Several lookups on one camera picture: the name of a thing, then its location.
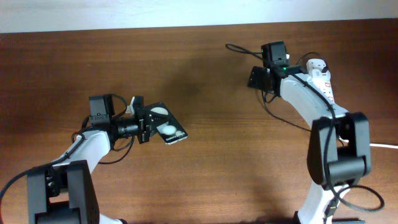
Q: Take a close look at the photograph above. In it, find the black charger cable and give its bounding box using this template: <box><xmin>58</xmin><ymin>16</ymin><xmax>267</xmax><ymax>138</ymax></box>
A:
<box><xmin>260</xmin><ymin>52</ymin><xmax>327</xmax><ymax>133</ymax></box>

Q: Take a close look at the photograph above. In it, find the black Galaxy flip phone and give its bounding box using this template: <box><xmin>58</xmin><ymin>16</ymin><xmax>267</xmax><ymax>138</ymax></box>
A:
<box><xmin>145</xmin><ymin>102</ymin><xmax>188</xmax><ymax>145</ymax></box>

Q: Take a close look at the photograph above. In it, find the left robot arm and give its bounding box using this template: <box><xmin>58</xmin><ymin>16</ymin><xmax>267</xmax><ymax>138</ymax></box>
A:
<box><xmin>27</xmin><ymin>94</ymin><xmax>187</xmax><ymax>223</ymax></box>

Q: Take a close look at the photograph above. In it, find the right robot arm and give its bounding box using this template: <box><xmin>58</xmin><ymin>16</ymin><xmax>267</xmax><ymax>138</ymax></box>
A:
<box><xmin>248</xmin><ymin>41</ymin><xmax>371</xmax><ymax>223</ymax></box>

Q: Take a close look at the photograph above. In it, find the white USB charger plug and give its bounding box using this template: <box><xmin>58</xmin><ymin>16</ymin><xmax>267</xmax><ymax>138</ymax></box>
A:
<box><xmin>306</xmin><ymin>58</ymin><xmax>328</xmax><ymax>77</ymax></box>

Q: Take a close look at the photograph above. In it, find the white power strip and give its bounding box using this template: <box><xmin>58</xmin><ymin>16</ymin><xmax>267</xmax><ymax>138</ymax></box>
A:
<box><xmin>309</xmin><ymin>69</ymin><xmax>335</xmax><ymax>104</ymax></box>

